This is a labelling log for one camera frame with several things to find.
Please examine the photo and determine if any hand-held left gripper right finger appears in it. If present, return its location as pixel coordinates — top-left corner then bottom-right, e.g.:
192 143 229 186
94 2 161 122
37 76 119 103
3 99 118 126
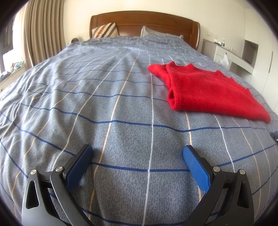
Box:
183 146 254 226

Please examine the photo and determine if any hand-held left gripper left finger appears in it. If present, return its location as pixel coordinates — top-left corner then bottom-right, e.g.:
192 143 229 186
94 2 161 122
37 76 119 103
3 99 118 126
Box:
22 144 93 226

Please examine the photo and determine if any red knitted sweater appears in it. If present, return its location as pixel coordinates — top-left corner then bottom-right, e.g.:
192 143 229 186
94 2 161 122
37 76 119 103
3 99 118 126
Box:
148 61 271 123

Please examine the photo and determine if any grey checked bed cover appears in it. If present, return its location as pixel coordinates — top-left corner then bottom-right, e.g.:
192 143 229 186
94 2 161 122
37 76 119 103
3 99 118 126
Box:
0 35 278 226

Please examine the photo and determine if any white desk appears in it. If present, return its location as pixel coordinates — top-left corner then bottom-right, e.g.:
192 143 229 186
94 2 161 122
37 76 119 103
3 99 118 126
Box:
201 39 254 74

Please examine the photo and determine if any white wardrobe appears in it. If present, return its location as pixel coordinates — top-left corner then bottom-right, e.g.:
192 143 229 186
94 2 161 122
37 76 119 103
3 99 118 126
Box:
243 0 278 105

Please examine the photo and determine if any colourful cloth pile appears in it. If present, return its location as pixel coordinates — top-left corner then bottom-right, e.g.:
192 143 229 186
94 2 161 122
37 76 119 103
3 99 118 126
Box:
10 61 26 72

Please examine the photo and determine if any striped brown cushion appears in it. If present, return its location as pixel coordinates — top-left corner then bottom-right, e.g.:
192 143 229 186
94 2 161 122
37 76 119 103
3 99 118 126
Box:
92 22 120 39

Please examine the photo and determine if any beige curtain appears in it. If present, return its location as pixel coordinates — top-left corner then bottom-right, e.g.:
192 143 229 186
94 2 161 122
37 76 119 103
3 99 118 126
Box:
23 0 66 68

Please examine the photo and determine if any grey pillow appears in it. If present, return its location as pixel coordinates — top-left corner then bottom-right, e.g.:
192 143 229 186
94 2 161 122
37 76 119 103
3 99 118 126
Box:
141 26 184 39

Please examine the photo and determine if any wooden headboard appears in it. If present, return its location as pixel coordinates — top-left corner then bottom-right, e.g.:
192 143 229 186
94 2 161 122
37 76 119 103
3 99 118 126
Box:
90 11 201 50

